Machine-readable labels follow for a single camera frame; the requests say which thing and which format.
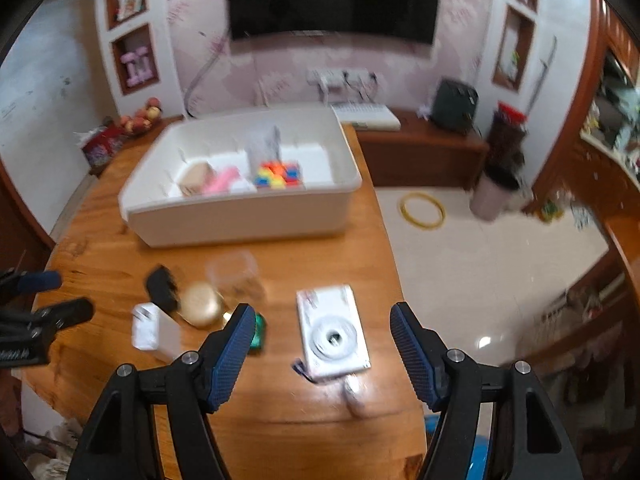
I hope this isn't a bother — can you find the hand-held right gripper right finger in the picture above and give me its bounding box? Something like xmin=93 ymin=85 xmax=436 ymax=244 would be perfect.
xmin=389 ymin=301 xmax=583 ymax=480

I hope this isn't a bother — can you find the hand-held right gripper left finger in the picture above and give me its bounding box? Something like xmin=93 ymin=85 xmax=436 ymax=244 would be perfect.
xmin=67 ymin=302 xmax=258 ymax=480

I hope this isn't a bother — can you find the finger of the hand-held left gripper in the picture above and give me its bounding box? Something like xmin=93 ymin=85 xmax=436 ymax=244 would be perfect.
xmin=0 ymin=269 xmax=63 ymax=295
xmin=20 ymin=297 xmax=95 ymax=335

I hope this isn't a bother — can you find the white compact camera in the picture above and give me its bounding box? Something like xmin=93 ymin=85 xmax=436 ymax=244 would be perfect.
xmin=291 ymin=284 xmax=372 ymax=416

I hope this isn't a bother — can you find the white plastic storage bin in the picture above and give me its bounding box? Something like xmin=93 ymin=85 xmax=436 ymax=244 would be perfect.
xmin=118 ymin=106 xmax=363 ymax=249

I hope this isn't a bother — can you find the pink hair comb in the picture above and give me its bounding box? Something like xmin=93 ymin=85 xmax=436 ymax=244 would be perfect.
xmin=202 ymin=166 xmax=240 ymax=195

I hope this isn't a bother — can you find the beige small box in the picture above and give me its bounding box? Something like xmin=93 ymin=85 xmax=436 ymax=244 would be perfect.
xmin=178 ymin=161 xmax=213 ymax=197

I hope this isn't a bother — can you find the colourful puzzle cube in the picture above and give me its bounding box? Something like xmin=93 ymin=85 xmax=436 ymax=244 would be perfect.
xmin=254 ymin=160 xmax=305 ymax=192

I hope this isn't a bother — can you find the clear plastic bottle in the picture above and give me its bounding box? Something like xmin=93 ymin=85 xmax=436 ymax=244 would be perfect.
xmin=245 ymin=125 xmax=282 ymax=166

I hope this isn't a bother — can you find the green bottle with gold cap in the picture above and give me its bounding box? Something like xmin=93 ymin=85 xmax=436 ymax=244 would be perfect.
xmin=222 ymin=310 xmax=266 ymax=356

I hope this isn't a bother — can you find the gold round compact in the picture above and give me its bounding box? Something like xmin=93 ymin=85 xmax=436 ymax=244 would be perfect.
xmin=179 ymin=282 xmax=223 ymax=329

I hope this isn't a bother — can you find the brown wooden door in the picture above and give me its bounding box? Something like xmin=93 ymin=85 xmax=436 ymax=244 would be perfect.
xmin=0 ymin=160 xmax=56 ymax=271

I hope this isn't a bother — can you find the small clear plastic box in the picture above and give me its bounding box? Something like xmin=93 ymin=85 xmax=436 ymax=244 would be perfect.
xmin=206 ymin=251 xmax=263 ymax=306

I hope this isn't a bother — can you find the white charger block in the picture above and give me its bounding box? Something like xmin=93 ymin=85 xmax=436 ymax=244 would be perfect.
xmin=131 ymin=302 xmax=182 ymax=363

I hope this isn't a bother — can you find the black power adapter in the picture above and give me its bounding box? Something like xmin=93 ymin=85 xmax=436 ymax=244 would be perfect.
xmin=145 ymin=265 xmax=181 ymax=308

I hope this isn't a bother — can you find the yellow hoop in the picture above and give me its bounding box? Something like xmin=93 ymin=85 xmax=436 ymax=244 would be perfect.
xmin=397 ymin=192 xmax=447 ymax=231

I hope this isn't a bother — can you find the red patterned tissue pack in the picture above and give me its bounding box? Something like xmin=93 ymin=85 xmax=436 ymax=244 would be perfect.
xmin=75 ymin=127 xmax=126 ymax=168

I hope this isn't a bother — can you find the wooden chair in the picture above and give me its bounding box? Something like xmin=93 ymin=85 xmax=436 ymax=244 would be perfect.
xmin=515 ymin=260 xmax=640 ymax=376

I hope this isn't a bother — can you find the grey trash bin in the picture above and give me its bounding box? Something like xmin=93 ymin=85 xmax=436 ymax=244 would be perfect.
xmin=470 ymin=165 xmax=523 ymax=221

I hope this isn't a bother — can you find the wooden television cabinet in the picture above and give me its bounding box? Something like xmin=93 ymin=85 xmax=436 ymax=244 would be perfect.
xmin=350 ymin=107 xmax=491 ymax=188

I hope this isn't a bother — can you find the patterned floor mat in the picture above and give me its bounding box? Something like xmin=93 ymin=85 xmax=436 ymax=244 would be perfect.
xmin=570 ymin=205 xmax=596 ymax=231

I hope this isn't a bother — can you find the dark canister with red lid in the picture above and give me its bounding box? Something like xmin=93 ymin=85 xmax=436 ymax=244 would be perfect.
xmin=487 ymin=101 xmax=528 ymax=171

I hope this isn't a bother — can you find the white set-top box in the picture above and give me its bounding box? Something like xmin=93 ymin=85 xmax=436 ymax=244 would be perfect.
xmin=331 ymin=101 xmax=402 ymax=132

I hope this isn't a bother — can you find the black box appliance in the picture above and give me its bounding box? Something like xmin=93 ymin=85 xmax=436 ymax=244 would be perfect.
xmin=431 ymin=77 xmax=480 ymax=135

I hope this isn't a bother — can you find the long metal rod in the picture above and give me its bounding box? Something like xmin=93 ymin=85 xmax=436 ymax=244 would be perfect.
xmin=525 ymin=35 xmax=558 ymax=116

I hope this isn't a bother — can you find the black television cable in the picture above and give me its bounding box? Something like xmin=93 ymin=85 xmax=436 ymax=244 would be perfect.
xmin=182 ymin=52 xmax=232 ymax=116

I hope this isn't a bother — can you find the tall wooden wall cabinet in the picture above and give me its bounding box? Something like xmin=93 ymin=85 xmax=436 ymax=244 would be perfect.
xmin=530 ymin=0 xmax=640 ymax=301

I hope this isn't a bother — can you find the white wall outlet strip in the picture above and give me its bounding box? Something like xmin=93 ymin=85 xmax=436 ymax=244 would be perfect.
xmin=306 ymin=67 xmax=378 ymax=92

